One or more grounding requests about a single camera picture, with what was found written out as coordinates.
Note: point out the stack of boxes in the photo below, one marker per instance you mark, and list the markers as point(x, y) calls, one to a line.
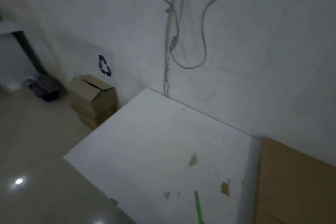
point(89, 112)

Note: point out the small low cardboard box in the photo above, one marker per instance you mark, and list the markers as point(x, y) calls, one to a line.
point(302, 179)

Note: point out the white table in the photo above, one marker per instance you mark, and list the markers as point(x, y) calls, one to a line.
point(157, 139)

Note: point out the clear tape scrap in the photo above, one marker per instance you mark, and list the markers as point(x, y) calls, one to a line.
point(193, 160)
point(167, 195)

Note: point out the white recycling symbol sign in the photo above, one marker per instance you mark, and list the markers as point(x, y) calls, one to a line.
point(105, 50)

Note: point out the brown tape scrap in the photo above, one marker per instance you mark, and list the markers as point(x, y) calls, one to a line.
point(225, 189)

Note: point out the blue round object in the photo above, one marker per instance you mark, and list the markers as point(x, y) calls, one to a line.
point(50, 97)

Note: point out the striped cloth bag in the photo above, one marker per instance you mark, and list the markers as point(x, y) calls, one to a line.
point(44, 84)

